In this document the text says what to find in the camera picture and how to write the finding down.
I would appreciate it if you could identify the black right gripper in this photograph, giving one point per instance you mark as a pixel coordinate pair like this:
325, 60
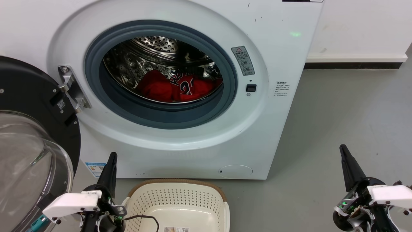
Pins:
354, 206

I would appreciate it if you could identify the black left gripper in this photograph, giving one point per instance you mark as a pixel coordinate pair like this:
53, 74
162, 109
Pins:
107, 222

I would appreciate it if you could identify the red basketball jersey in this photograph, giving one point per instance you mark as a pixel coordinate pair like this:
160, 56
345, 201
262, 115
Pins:
154, 87

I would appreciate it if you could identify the cream perforated laundry basket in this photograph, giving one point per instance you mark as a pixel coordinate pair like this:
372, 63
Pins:
180, 199

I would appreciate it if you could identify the black washer door with glass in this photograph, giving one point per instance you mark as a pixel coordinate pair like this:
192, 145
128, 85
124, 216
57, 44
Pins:
29, 87

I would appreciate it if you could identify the stainless steel washing machine drum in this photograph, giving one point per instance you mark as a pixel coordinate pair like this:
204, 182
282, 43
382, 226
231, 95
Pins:
145, 54

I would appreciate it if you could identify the blue energy label sticker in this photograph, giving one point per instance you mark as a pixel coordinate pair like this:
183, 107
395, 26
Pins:
95, 169

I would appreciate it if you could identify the grey rubber door gasket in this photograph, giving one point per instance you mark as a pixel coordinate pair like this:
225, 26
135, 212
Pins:
161, 118

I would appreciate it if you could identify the paper label with barcode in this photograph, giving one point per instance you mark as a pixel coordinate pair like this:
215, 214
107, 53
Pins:
176, 229

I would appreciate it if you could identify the white QR code sticker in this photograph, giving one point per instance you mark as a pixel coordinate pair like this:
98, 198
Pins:
61, 104

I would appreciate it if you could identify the white front-load washing machine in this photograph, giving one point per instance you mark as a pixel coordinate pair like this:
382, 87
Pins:
273, 129

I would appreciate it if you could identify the teal plug connector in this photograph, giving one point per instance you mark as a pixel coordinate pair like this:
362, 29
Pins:
37, 223

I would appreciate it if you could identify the silver metal door hinge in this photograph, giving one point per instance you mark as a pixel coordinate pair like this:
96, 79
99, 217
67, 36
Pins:
72, 88

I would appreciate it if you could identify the black baseboard strip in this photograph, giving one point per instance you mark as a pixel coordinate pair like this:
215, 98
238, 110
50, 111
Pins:
351, 65

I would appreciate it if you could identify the small printed text label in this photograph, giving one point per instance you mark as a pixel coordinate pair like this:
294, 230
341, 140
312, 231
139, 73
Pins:
282, 89

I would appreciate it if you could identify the round white filter cover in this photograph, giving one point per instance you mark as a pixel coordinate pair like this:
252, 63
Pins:
235, 171

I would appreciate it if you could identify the black door latch socket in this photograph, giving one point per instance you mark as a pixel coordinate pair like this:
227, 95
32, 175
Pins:
251, 88

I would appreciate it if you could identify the grey warning sticker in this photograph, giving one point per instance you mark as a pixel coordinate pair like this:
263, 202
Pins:
242, 60

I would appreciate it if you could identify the black control panel strip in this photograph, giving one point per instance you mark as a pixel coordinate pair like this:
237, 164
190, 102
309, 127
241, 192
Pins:
302, 1

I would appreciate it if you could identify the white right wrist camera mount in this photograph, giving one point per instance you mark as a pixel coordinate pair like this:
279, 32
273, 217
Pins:
391, 195

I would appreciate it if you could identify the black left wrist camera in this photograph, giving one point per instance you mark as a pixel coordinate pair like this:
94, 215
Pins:
45, 201

